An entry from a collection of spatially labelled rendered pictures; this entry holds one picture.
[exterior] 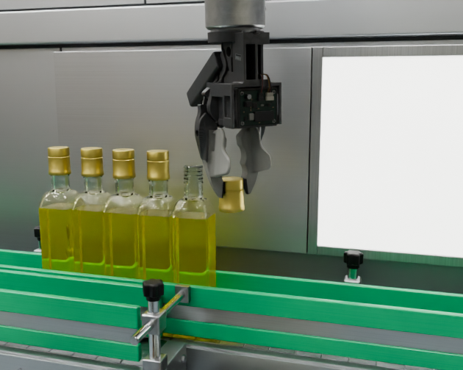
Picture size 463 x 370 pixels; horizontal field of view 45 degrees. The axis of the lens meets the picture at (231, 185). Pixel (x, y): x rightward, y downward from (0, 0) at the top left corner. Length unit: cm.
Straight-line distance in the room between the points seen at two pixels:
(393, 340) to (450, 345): 7
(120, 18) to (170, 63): 12
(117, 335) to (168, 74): 44
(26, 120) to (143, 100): 27
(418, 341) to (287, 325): 18
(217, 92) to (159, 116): 31
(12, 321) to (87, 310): 13
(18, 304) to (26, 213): 35
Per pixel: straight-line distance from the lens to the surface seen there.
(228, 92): 67
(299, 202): 94
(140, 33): 101
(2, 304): 90
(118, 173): 88
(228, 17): 69
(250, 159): 75
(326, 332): 82
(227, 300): 84
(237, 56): 68
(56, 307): 85
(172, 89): 98
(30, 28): 113
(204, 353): 86
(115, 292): 88
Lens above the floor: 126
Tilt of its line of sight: 10 degrees down
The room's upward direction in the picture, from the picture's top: straight up
